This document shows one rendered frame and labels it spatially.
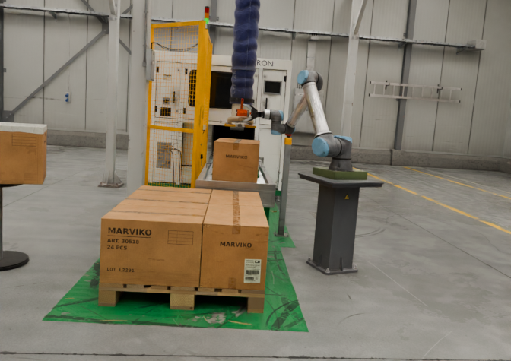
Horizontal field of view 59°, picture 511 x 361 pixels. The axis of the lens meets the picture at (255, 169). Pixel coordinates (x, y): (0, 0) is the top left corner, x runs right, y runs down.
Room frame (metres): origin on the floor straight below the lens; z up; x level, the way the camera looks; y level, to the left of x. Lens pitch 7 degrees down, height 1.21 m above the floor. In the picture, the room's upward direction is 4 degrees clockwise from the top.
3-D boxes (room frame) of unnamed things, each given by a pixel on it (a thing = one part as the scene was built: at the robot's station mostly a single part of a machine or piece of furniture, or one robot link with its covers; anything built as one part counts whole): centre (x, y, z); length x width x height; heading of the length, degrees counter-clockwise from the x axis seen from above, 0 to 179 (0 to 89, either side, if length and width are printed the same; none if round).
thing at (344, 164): (3.61, -0.68, 0.86); 0.19 x 0.19 x 0.10
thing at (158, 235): (3.22, 0.42, 0.34); 1.20 x 1.00 x 0.40; 3
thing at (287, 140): (4.51, -0.31, 0.50); 0.07 x 0.07 x 1.00; 3
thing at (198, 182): (3.91, 0.16, 0.58); 0.70 x 0.03 x 0.06; 93
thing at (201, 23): (4.88, 0.94, 1.05); 0.87 x 0.10 x 2.10; 55
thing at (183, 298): (3.22, 0.42, 0.07); 1.20 x 1.00 x 0.14; 3
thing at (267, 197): (3.91, 0.16, 0.47); 0.70 x 0.03 x 0.15; 93
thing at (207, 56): (5.66, 0.68, 1.05); 1.17 x 0.10 x 2.10; 3
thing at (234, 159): (4.26, 0.18, 0.75); 0.60 x 0.40 x 0.40; 0
